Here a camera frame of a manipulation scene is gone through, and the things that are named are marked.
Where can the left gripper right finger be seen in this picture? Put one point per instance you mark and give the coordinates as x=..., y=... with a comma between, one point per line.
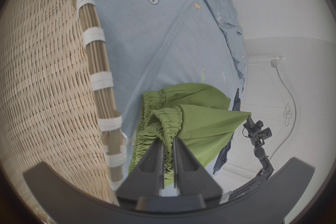
x=191, y=173

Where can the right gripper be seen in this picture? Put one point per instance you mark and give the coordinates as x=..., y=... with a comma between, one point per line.
x=251, y=130

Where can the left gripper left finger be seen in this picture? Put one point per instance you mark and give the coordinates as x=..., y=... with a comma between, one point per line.
x=147, y=173

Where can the green shorts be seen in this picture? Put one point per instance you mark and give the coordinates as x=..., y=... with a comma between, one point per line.
x=204, y=118

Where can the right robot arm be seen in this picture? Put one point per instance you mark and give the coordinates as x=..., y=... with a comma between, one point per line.
x=263, y=162

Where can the dark blue garment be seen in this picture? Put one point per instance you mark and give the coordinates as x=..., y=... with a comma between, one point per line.
x=223, y=157

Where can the bed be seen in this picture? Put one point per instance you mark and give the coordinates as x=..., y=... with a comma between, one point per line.
x=147, y=41

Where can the round woven basket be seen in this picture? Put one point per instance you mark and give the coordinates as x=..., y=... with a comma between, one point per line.
x=47, y=73

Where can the pale blue quilt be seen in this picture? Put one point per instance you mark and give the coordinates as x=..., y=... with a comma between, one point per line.
x=220, y=7

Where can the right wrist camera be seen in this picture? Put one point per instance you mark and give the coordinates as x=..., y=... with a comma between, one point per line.
x=259, y=124

